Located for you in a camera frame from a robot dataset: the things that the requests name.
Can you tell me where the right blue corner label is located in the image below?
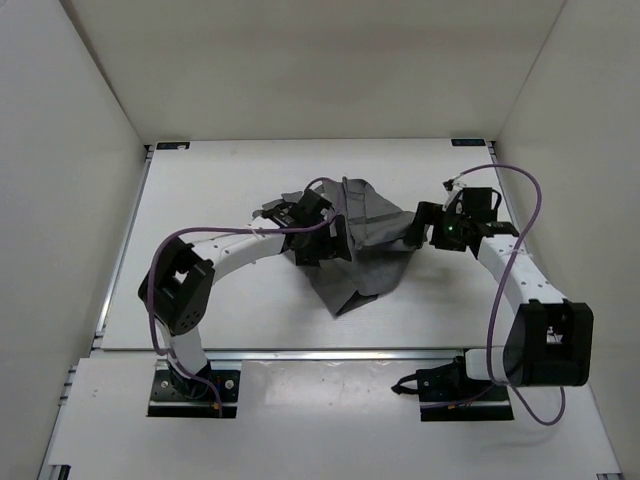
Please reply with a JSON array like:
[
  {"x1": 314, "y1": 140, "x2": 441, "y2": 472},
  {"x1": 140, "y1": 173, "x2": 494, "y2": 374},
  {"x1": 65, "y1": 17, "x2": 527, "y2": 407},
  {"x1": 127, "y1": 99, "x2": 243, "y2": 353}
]
[{"x1": 451, "y1": 138, "x2": 486, "y2": 147}]

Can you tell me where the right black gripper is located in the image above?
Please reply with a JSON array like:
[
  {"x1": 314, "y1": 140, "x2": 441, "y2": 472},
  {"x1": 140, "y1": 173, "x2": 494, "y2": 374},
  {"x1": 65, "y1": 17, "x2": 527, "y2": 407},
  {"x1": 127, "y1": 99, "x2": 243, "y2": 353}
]
[{"x1": 403, "y1": 203, "x2": 470, "y2": 253}]

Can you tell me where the blue corner label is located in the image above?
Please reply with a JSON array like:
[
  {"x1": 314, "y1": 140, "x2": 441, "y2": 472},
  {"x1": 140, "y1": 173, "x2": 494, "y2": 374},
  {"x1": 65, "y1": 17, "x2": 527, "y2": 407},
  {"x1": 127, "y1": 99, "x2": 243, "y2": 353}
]
[
  {"x1": 155, "y1": 142, "x2": 190, "y2": 151},
  {"x1": 451, "y1": 138, "x2": 486, "y2": 147}
]

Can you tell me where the aluminium front rail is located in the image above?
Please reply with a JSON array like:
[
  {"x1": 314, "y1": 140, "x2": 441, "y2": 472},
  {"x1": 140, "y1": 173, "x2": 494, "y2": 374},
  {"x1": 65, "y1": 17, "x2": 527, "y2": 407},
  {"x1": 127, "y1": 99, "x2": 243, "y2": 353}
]
[{"x1": 205, "y1": 348, "x2": 464, "y2": 361}]

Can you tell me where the grey pleated skirt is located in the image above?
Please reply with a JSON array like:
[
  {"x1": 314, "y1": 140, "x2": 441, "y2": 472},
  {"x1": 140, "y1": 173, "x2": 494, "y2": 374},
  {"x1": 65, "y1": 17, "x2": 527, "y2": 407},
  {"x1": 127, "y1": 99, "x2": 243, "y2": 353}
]
[{"x1": 276, "y1": 177, "x2": 416, "y2": 317}]

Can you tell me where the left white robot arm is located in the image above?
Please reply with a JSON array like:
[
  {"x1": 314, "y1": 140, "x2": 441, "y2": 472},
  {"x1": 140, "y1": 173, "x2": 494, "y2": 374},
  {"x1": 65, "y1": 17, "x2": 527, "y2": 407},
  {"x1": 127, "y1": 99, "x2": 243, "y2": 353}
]
[{"x1": 138, "y1": 189, "x2": 351, "y2": 398}]

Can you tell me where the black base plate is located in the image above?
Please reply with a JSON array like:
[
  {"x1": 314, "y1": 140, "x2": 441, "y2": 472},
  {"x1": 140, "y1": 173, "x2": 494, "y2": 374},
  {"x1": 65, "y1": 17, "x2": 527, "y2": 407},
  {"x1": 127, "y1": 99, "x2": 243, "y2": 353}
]
[
  {"x1": 147, "y1": 368, "x2": 241, "y2": 419},
  {"x1": 391, "y1": 358, "x2": 514, "y2": 422}
]

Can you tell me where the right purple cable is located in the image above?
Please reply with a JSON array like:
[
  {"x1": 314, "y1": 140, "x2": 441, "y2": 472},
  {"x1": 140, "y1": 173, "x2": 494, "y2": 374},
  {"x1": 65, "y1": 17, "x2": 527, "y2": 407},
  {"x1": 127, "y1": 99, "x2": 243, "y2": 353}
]
[{"x1": 444, "y1": 164, "x2": 567, "y2": 426}]

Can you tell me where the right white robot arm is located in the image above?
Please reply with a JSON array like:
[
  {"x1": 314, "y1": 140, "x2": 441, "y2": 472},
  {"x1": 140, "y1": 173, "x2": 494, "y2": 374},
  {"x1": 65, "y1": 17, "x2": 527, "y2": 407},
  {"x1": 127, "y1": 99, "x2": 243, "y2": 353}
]
[{"x1": 404, "y1": 181, "x2": 594, "y2": 401}]

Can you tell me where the left blue corner label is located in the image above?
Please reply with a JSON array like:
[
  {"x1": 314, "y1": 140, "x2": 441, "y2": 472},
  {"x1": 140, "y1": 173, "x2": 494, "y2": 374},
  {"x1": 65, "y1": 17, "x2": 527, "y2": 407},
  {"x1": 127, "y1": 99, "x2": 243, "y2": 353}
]
[{"x1": 155, "y1": 142, "x2": 190, "y2": 151}]

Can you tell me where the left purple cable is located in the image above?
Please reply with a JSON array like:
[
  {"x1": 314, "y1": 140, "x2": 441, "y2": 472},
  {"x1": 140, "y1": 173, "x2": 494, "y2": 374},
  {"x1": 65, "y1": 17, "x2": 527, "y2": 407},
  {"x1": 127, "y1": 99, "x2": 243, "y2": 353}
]
[{"x1": 147, "y1": 176, "x2": 347, "y2": 376}]

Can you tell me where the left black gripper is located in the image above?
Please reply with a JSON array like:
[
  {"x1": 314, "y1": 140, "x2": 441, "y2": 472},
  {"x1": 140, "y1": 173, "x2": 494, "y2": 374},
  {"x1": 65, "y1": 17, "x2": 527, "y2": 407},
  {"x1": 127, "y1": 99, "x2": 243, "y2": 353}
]
[{"x1": 295, "y1": 214, "x2": 350, "y2": 267}]

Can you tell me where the purple cable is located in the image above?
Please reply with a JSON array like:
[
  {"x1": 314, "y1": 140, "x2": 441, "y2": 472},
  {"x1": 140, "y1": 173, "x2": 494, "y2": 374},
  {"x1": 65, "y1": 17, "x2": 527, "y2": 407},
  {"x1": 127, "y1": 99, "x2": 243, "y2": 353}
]
[
  {"x1": 147, "y1": 176, "x2": 347, "y2": 376},
  {"x1": 444, "y1": 164, "x2": 567, "y2": 426}
]

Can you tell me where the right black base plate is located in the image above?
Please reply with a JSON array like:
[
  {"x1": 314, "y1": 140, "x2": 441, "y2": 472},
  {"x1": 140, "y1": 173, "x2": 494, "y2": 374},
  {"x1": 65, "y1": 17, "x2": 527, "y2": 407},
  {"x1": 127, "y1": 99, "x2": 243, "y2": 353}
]
[{"x1": 391, "y1": 358, "x2": 514, "y2": 422}]

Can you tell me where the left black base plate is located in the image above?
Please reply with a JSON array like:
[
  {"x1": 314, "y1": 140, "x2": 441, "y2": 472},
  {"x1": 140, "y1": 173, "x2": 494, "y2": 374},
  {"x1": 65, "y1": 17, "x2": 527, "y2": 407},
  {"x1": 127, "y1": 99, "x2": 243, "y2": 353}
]
[{"x1": 147, "y1": 368, "x2": 241, "y2": 419}]

